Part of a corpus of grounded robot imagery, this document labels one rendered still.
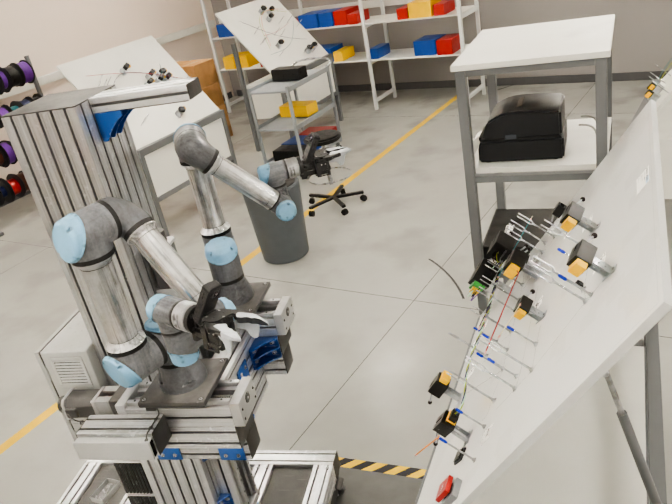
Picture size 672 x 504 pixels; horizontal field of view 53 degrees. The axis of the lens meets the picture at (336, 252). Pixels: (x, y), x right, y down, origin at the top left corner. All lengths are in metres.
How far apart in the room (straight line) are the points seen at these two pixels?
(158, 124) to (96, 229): 4.77
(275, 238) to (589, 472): 3.59
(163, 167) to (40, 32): 3.63
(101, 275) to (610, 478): 1.54
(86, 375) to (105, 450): 0.33
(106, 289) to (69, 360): 0.62
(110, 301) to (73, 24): 8.14
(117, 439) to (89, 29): 8.23
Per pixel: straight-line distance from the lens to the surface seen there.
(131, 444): 2.22
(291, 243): 5.33
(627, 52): 9.08
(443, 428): 1.86
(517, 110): 2.52
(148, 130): 6.50
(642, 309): 1.32
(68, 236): 1.85
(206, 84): 9.14
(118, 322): 1.97
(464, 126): 2.47
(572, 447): 2.28
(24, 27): 9.50
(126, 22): 10.48
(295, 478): 3.16
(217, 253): 2.46
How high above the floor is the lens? 2.36
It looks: 26 degrees down
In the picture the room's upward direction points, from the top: 11 degrees counter-clockwise
